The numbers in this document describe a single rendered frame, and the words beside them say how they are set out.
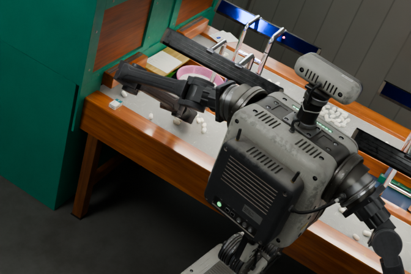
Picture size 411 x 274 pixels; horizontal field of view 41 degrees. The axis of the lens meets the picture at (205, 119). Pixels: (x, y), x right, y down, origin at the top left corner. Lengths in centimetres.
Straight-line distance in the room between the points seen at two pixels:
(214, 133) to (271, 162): 116
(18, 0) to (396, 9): 250
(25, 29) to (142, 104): 63
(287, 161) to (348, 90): 25
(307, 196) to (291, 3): 298
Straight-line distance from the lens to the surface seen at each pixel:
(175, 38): 261
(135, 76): 201
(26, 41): 270
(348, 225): 255
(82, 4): 240
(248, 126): 158
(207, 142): 261
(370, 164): 300
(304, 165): 152
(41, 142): 291
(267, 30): 301
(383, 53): 415
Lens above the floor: 231
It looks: 35 degrees down
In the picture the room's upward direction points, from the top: 20 degrees clockwise
